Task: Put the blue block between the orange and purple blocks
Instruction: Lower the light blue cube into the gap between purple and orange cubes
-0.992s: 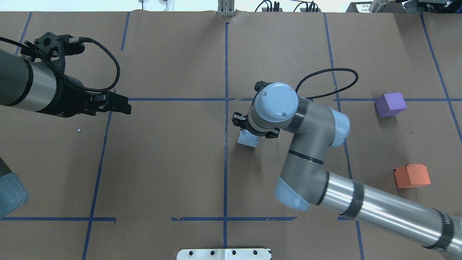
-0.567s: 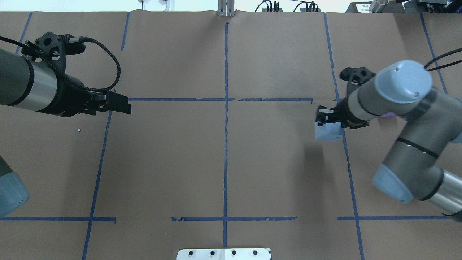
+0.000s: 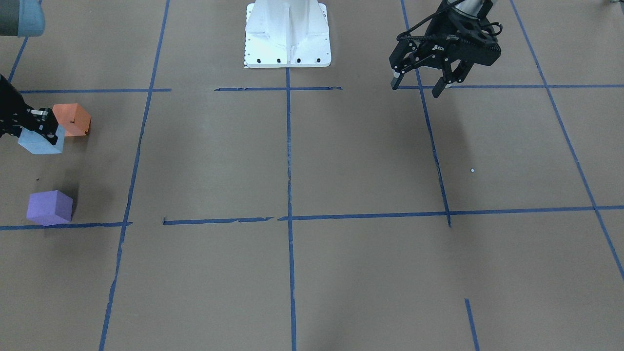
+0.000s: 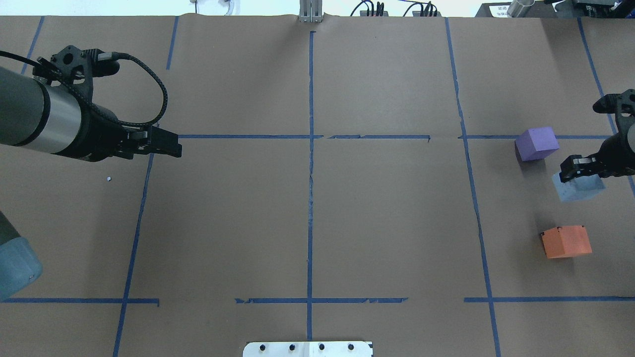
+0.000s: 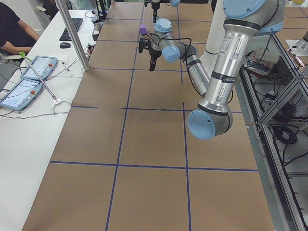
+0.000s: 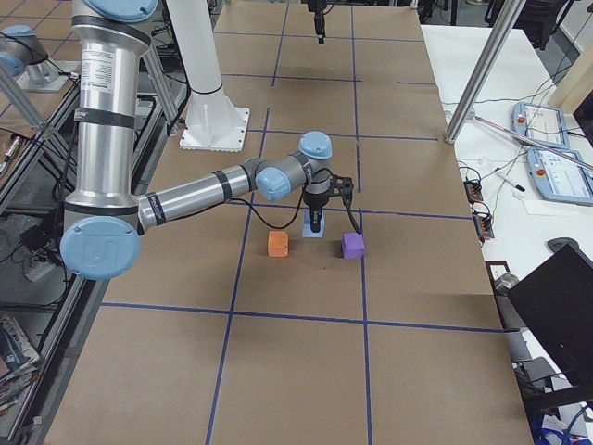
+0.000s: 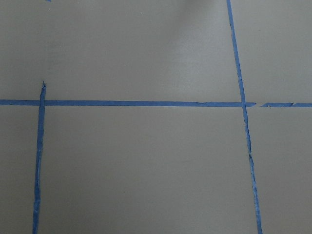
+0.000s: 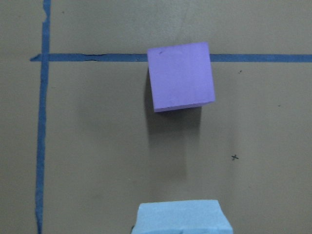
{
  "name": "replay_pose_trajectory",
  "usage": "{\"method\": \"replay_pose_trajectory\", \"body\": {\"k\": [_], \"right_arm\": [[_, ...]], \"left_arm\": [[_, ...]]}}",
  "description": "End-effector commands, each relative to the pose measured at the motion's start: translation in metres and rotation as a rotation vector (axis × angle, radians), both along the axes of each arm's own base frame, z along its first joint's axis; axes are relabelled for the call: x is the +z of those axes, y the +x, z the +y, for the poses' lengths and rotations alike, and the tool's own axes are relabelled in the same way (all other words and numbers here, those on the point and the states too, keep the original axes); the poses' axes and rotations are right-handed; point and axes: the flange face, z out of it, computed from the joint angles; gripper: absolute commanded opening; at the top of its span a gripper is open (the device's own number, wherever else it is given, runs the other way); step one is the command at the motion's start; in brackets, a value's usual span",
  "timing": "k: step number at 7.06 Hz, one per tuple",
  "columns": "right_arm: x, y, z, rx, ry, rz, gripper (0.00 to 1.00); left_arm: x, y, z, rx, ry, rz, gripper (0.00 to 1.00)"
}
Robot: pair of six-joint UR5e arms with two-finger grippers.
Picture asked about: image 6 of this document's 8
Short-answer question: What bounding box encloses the wrist black camera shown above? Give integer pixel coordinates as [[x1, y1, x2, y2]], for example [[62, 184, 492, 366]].
[[332, 175, 354, 202]]

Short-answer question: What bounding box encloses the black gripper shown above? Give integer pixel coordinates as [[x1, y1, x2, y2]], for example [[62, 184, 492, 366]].
[[304, 183, 334, 233], [306, 0, 327, 45]]

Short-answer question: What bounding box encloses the lower teach pendant tablet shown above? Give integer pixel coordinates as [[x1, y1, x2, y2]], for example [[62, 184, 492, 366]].
[[526, 147, 592, 207]]

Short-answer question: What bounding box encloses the orange foam block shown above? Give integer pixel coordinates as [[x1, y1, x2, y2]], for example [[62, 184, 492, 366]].
[[267, 231, 289, 258]]

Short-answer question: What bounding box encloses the purple foam block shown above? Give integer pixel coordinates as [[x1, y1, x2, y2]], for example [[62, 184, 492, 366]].
[[342, 233, 366, 260]]

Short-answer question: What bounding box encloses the teach pendant tablet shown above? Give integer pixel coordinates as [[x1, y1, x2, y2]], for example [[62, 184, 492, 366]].
[[526, 147, 592, 207], [512, 101, 570, 149]]

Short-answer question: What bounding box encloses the upper teach pendant tablet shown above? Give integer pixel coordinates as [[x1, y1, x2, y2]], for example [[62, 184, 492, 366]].
[[512, 101, 570, 149]]

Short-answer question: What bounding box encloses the black computer mouse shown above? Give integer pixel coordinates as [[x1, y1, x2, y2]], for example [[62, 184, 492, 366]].
[[546, 236, 580, 253]]

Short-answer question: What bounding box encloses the black laptop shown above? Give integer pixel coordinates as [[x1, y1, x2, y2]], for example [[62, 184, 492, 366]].
[[508, 245, 592, 385]]

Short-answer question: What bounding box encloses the stack of books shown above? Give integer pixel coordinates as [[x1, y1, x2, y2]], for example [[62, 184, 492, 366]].
[[1, 313, 41, 415]]

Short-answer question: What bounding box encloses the aluminium frame post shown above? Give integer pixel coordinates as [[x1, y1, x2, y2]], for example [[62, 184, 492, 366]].
[[445, 0, 526, 144]]

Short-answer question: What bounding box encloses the black marker pen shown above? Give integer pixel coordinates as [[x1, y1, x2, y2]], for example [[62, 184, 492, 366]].
[[496, 172, 525, 193]]

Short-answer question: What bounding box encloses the light blue foam block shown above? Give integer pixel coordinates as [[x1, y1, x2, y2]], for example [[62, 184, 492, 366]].
[[301, 211, 327, 239]]

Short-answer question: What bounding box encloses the metal cup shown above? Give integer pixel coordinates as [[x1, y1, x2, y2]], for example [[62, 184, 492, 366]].
[[493, 273, 520, 296]]

